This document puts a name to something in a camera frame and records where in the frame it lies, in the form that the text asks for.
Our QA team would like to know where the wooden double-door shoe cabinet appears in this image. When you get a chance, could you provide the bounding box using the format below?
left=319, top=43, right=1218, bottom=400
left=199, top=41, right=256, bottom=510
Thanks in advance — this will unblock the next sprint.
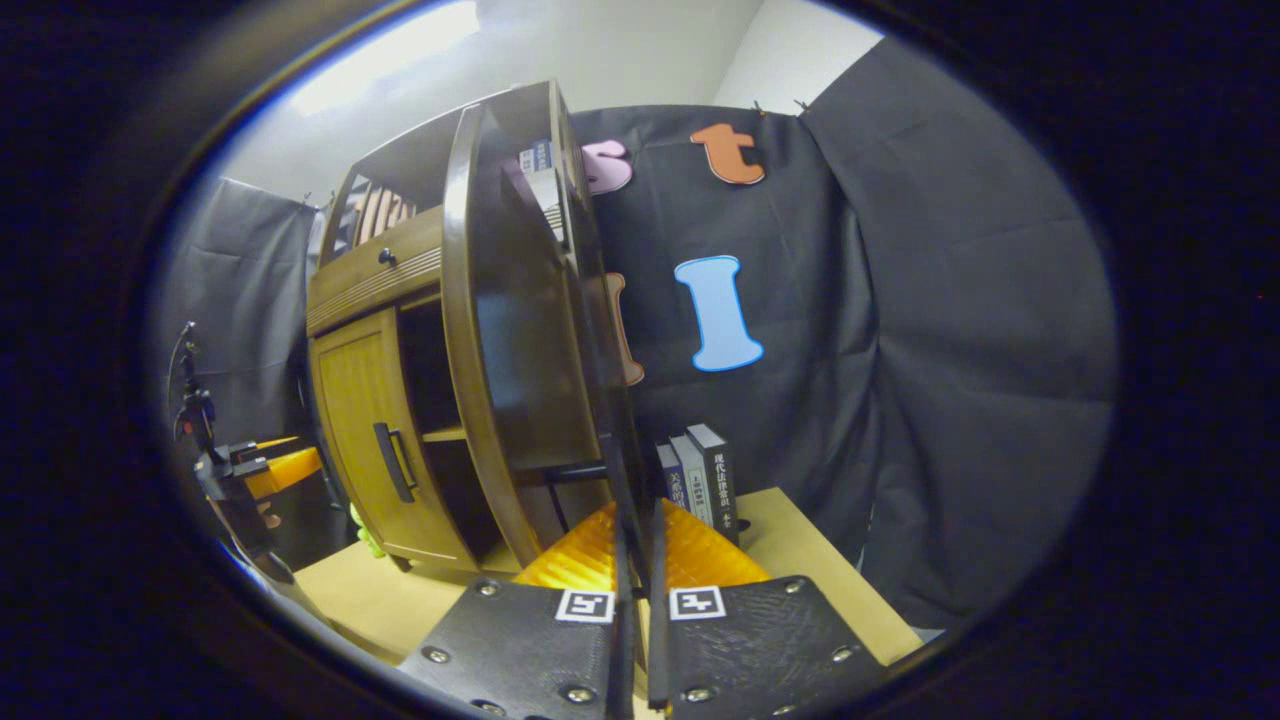
left=305, top=80, right=641, bottom=581

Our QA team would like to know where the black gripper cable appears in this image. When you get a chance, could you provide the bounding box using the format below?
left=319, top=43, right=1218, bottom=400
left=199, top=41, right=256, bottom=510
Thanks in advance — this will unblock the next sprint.
left=168, top=320, right=203, bottom=403

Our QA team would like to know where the black backdrop cloth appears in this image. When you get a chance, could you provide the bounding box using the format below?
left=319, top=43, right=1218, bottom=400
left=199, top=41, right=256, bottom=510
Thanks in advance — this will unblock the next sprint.
left=150, top=35, right=1119, bottom=631

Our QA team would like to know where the grey standing book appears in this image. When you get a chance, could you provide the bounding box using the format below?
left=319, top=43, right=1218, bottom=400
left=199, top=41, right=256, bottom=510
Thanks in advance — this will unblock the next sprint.
left=668, top=433, right=716, bottom=528

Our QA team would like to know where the black door handle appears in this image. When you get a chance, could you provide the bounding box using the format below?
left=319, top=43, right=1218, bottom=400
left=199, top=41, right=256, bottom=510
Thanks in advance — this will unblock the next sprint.
left=373, top=422, right=419, bottom=504
left=546, top=432, right=653, bottom=596

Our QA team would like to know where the wooden cabinet drawer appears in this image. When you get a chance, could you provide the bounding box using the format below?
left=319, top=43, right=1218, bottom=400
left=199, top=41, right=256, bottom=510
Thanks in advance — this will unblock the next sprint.
left=305, top=205, right=446, bottom=339

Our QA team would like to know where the green frog plush toy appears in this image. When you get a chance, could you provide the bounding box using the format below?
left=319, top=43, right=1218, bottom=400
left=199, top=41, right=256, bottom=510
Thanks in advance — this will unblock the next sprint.
left=350, top=503, right=387, bottom=559

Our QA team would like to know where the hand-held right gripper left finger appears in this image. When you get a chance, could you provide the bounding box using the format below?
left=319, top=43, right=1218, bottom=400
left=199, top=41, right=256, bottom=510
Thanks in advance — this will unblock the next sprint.
left=398, top=500, right=638, bottom=720

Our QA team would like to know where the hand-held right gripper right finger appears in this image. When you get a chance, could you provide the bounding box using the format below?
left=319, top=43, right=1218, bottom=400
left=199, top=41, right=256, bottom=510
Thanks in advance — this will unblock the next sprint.
left=645, top=500, right=886, bottom=720

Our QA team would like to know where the blue standing book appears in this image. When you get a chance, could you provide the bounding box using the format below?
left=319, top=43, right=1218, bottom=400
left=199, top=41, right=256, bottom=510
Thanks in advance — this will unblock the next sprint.
left=655, top=442, right=691, bottom=507

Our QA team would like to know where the row of slanted brown books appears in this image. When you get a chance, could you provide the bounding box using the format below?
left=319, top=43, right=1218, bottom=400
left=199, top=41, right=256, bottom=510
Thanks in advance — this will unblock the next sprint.
left=345, top=185, right=417, bottom=247

